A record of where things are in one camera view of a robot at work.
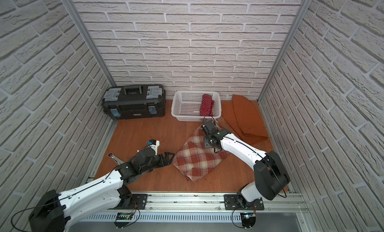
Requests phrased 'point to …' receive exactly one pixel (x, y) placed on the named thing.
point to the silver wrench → (118, 161)
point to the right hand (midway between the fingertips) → (212, 142)
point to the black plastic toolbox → (135, 101)
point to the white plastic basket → (186, 105)
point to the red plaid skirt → (194, 161)
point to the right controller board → (248, 219)
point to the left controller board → (122, 216)
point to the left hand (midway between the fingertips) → (171, 154)
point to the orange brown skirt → (243, 120)
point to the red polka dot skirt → (206, 108)
